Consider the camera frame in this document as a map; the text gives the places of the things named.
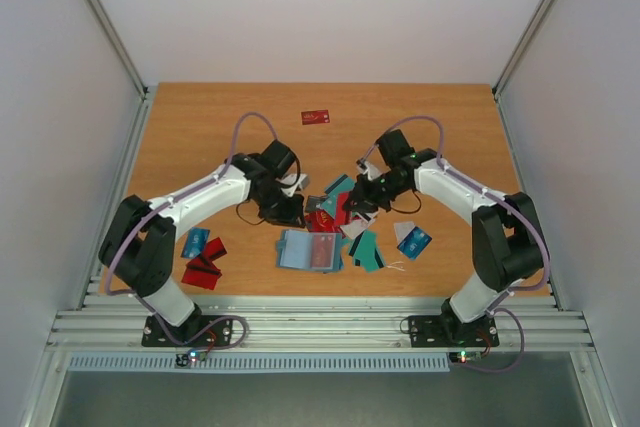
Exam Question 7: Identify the red card black stripe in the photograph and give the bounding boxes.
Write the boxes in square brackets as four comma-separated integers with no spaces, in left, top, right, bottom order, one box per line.
[310,234,336,269]

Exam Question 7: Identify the teal leather card holder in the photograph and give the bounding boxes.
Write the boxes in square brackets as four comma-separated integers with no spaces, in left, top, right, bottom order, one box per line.
[275,229,344,274]

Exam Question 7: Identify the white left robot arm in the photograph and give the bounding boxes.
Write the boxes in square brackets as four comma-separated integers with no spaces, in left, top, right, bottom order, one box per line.
[98,140,306,345]

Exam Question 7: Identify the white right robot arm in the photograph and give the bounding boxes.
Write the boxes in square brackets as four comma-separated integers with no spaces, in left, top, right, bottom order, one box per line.
[341,129,550,344]

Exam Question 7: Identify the white card black stripe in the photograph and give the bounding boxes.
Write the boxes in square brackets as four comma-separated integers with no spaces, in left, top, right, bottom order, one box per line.
[340,213,376,240]

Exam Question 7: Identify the teal card black stripe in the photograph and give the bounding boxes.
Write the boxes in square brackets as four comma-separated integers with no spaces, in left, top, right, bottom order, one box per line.
[348,230,386,272]

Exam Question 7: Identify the blue card right side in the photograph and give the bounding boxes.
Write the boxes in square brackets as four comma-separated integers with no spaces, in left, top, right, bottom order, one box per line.
[397,227,432,260]

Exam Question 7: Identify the red card left upper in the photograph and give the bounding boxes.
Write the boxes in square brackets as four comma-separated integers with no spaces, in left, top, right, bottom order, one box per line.
[187,238,227,270]

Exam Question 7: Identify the blue card left group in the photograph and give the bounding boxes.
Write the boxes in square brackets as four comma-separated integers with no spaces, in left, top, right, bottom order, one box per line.
[181,227,210,259]

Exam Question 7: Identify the red card far table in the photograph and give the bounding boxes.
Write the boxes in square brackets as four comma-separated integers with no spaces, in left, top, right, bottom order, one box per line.
[301,109,330,125]

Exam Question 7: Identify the red card left lower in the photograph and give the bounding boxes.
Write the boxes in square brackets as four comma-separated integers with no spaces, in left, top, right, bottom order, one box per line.
[181,256,222,290]

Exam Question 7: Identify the left controller board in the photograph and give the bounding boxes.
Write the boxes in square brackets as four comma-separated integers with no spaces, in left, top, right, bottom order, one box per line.
[174,351,208,368]

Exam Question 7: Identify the controller board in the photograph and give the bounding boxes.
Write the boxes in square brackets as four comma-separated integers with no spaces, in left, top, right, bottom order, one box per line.
[174,351,208,368]
[449,350,488,364]

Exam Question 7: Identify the right controller board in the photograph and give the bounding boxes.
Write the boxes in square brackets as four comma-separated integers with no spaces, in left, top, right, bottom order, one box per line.
[449,350,488,364]

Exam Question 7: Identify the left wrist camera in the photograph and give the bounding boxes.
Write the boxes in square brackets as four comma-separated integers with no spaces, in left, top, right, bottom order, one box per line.
[281,173,309,197]

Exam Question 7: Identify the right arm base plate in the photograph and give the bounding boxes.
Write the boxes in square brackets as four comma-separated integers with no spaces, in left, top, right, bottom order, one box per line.
[407,315,500,349]

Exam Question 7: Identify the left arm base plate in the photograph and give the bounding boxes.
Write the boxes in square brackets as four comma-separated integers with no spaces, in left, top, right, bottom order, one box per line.
[141,315,239,348]

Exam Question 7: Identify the grey slotted cable duct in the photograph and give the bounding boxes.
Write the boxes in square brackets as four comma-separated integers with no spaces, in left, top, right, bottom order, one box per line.
[68,352,450,374]

